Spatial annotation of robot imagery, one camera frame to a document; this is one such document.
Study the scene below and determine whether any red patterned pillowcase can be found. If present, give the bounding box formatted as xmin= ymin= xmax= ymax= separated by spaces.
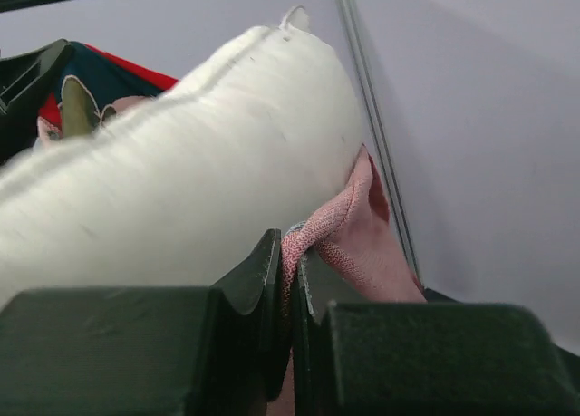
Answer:
xmin=36 ymin=42 xmax=425 ymax=324

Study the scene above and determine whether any right aluminium frame post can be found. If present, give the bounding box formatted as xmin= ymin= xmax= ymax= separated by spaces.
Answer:
xmin=336 ymin=0 xmax=421 ymax=281

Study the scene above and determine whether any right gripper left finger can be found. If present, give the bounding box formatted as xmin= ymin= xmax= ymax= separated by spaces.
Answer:
xmin=1 ymin=229 xmax=284 ymax=415

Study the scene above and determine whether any white pillow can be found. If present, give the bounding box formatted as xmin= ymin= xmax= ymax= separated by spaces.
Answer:
xmin=1 ymin=6 xmax=364 ymax=301

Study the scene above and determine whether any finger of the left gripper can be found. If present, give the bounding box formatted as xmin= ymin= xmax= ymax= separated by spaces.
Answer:
xmin=1 ymin=39 xmax=73 ymax=163

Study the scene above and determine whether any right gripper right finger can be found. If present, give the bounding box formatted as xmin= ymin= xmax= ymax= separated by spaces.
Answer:
xmin=292 ymin=250 xmax=579 ymax=415

